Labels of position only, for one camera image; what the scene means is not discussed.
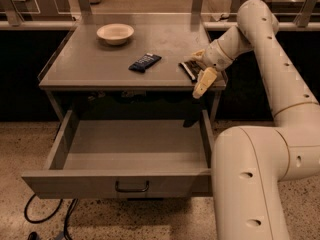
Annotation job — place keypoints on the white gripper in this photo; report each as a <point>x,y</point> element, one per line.
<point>215,58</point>

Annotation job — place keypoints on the black rxbar chocolate bar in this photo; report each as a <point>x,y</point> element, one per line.
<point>192,69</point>

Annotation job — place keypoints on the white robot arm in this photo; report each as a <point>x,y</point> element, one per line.
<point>249,161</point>

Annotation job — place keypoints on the grey open top drawer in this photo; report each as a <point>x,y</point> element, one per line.
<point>89,156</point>

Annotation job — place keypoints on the blue snack bar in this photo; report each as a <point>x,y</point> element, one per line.
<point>145,62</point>

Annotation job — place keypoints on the white ceramic bowl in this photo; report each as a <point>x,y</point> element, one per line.
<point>115,34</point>

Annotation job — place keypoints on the grey metal table cabinet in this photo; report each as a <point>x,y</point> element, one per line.
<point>93,78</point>

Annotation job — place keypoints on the grey background counter left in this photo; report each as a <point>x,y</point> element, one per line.
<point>15,11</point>

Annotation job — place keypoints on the clear acrylic barrier panel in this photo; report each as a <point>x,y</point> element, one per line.
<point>140,0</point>

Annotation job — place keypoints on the black drawer handle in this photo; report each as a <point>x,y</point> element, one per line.
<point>131,188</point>

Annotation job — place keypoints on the white horizontal rail pipe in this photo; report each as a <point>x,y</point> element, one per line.
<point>211,26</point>

